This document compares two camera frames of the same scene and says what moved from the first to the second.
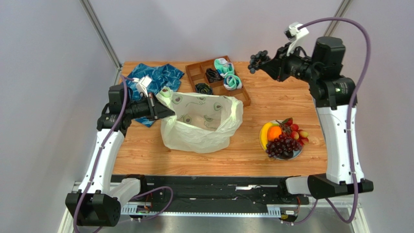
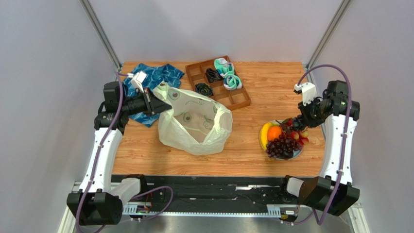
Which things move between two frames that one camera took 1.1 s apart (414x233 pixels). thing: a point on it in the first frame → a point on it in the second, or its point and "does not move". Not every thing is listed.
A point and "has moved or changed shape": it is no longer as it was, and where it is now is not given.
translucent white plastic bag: x=201 y=123 has moved or changed shape
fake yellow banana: x=264 y=133 does not move
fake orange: x=273 y=132 does not move
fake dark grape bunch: x=282 y=146 does not move
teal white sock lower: x=232 y=82 does not move
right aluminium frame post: x=340 y=13 does not move
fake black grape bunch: x=257 y=59 → x=298 y=123
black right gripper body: x=281 y=62 → x=308 y=114
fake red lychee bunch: x=289 y=129 does not move
